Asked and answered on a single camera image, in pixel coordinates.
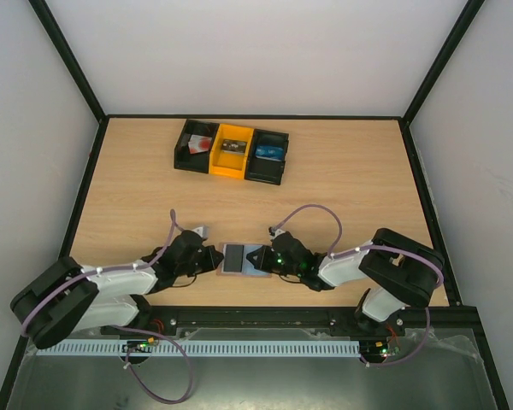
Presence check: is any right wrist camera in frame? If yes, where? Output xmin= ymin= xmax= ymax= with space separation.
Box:
xmin=268 ymin=226 xmax=285 ymax=240

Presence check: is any red white card in bin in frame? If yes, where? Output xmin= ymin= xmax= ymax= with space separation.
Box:
xmin=183 ymin=134 xmax=215 ymax=155

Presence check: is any black left bin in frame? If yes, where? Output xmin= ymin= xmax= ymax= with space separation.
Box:
xmin=174 ymin=120 xmax=219 ymax=173

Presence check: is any black right bin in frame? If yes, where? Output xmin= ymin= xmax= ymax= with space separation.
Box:
xmin=245 ymin=128 xmax=289 ymax=185

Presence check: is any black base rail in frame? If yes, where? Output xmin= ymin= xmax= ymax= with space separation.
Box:
xmin=25 ymin=303 xmax=480 ymax=338

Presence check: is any light blue credit card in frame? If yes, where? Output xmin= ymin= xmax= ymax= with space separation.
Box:
xmin=242 ymin=244 xmax=270 ymax=278

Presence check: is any grey VIP card in bin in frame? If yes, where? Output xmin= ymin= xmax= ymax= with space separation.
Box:
xmin=221 ymin=139 xmax=247 ymax=155

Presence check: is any dark grey credit card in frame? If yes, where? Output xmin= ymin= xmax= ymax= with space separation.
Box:
xmin=222 ymin=243 xmax=245 ymax=273

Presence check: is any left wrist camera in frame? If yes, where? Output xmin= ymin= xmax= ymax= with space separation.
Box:
xmin=192 ymin=225 xmax=209 ymax=241

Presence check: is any black enclosure frame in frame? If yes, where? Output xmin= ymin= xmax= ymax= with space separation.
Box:
xmin=0 ymin=1 xmax=509 ymax=409

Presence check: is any blue VIP card in bin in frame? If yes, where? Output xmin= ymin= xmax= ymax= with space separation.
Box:
xmin=255 ymin=145 xmax=284 ymax=161

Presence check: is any black bin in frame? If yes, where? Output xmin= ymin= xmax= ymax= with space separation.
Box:
xmin=245 ymin=128 xmax=289 ymax=185
xmin=174 ymin=120 xmax=219 ymax=173

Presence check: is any light blue slotted cable duct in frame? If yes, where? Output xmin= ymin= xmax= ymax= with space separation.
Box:
xmin=36 ymin=339 xmax=360 ymax=358

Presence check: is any red white credit card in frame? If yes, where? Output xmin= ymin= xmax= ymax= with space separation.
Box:
xmin=187 ymin=134 xmax=213 ymax=155

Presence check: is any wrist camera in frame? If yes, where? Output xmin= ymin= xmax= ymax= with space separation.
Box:
xmin=268 ymin=226 xmax=285 ymax=240
xmin=192 ymin=225 xmax=209 ymax=241

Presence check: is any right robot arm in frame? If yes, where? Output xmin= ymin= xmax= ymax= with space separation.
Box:
xmin=245 ymin=228 xmax=445 ymax=335

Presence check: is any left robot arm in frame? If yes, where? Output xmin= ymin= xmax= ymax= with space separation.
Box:
xmin=10 ymin=228 xmax=224 ymax=349

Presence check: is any yellow middle bin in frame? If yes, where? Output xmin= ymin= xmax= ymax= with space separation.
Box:
xmin=209 ymin=124 xmax=255 ymax=179

